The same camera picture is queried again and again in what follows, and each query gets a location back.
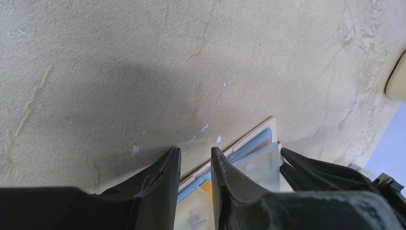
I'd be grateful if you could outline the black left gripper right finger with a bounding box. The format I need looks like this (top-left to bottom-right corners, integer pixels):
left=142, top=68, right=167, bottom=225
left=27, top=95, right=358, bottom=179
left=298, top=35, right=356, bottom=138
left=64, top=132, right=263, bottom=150
left=211, top=147, right=403, bottom=230

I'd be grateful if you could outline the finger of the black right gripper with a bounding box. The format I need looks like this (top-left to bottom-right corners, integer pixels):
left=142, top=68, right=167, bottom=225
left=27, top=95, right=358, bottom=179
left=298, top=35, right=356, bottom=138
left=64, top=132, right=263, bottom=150
left=280, top=148, right=406, bottom=226

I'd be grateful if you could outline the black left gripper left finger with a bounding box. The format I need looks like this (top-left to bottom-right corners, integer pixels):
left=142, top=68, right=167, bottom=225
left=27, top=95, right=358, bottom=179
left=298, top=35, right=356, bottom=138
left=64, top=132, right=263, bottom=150
left=0, top=148, right=181, bottom=230

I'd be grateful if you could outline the beige leather card holder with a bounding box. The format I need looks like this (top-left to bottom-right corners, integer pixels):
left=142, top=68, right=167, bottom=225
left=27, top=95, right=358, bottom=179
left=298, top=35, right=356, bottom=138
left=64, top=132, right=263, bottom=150
left=173, top=116, right=294, bottom=230

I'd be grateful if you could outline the small white jar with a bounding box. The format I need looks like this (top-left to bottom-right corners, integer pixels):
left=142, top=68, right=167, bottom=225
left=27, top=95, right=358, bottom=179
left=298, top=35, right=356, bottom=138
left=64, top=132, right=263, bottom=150
left=348, top=163, right=376, bottom=180

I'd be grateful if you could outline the cream oval tray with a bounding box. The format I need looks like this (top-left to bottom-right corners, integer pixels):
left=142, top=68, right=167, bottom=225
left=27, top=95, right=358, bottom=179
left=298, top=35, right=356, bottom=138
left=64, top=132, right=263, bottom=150
left=384, top=51, right=406, bottom=103

